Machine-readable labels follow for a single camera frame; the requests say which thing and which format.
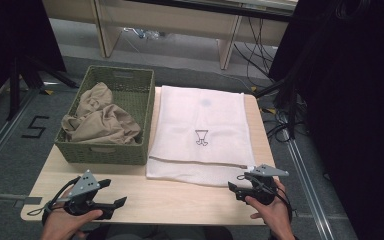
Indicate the person's right hand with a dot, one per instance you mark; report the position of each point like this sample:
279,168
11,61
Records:
276,216

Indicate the black tripod stand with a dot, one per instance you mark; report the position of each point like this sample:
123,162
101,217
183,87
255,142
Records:
14,90
292,110

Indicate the black curtain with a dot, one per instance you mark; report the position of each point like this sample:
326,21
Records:
6,33
356,100

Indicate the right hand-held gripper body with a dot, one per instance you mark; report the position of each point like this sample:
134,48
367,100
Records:
263,190

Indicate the beige garment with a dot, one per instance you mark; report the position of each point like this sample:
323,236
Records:
103,126

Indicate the light wooden desk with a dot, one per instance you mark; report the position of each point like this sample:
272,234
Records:
166,23

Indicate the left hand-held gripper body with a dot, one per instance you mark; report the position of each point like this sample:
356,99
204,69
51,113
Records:
83,186

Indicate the yellow floor tape mark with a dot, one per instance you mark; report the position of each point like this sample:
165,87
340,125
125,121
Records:
270,110
254,89
49,92

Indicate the metal floor rail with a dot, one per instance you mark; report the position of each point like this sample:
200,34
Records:
308,186
5,131

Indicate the clear plastic bag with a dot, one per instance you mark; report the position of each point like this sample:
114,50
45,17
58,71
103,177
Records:
146,33

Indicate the green woven basket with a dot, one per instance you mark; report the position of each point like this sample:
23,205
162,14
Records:
130,96

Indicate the white cloth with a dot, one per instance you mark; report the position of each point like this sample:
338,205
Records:
196,110

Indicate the grey tape strip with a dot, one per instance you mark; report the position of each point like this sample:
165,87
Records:
30,201

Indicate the person's left hand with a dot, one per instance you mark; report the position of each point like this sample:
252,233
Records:
61,226

